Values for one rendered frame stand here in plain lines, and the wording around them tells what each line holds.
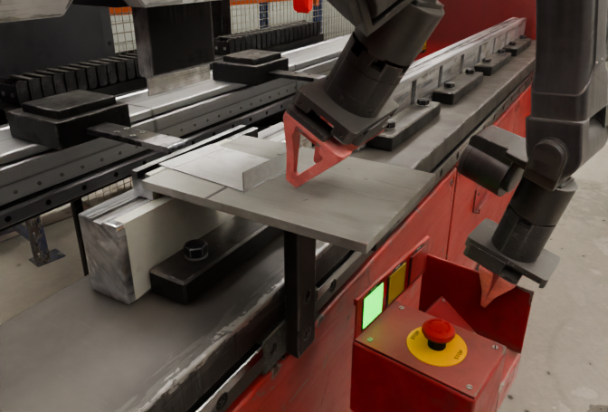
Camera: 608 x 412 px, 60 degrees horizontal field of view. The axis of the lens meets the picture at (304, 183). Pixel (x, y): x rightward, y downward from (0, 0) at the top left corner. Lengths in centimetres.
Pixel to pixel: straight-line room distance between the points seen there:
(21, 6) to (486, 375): 58
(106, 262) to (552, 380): 156
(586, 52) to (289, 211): 31
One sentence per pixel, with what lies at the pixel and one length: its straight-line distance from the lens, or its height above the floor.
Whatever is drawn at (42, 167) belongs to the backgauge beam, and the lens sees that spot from 81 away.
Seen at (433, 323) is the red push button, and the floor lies 81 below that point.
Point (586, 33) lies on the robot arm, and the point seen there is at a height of 115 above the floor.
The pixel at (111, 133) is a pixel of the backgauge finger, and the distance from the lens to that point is 74.
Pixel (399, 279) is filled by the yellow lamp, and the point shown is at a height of 82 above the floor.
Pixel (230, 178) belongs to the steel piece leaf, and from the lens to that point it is 56.
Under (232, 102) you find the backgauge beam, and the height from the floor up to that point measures 95.
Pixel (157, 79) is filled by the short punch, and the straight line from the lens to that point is 60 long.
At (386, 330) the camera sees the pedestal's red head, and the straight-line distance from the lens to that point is 71.
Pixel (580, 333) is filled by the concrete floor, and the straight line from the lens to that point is 216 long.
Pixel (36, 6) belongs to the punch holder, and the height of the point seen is 118.
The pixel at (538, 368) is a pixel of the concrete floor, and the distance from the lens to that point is 195.
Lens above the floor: 122
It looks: 23 degrees down
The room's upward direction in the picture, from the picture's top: straight up
